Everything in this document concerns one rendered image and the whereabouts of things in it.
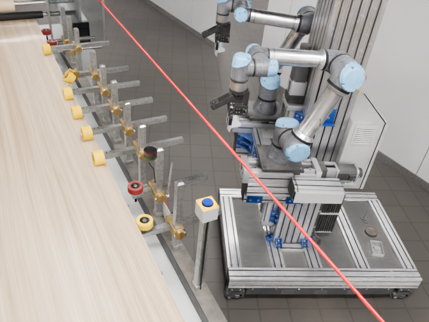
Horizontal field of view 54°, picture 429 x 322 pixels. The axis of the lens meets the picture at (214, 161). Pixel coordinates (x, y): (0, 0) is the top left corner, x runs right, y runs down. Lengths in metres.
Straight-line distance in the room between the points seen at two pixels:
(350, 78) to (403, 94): 2.28
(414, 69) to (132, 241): 2.95
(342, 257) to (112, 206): 1.63
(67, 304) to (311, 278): 1.58
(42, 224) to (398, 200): 2.98
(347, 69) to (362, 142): 0.67
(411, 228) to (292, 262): 1.28
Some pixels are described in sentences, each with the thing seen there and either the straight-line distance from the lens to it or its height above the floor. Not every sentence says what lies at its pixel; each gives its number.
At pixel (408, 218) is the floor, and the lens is 3.92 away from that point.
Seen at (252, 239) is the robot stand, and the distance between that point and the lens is 2.96.
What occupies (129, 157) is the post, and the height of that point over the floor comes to 0.75.
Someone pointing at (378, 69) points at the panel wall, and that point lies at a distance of 4.30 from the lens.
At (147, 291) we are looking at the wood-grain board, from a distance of 1.78.
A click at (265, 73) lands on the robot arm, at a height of 1.61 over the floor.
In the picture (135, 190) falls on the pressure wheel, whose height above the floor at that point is 0.91.
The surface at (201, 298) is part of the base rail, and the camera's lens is 2.01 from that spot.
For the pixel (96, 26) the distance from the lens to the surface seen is 4.46.
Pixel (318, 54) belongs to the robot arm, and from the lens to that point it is 2.02.
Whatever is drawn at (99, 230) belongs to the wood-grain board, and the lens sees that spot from 2.01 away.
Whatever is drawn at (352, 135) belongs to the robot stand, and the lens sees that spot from 2.43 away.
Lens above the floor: 2.34
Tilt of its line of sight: 37 degrees down
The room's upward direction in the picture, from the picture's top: 7 degrees clockwise
